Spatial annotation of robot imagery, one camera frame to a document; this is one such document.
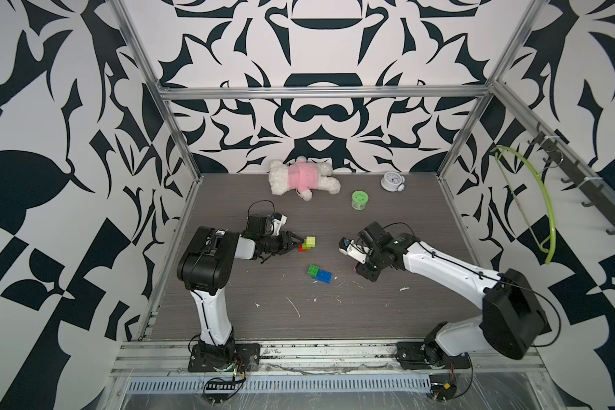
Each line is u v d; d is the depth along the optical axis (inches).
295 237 36.0
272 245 34.2
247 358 29.2
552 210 26.4
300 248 37.2
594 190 22.8
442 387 27.7
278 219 36.4
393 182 44.7
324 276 35.1
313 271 34.4
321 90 36.6
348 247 30.0
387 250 24.5
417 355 29.2
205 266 20.0
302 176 42.5
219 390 28.3
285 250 34.4
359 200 41.3
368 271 29.7
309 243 36.2
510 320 16.7
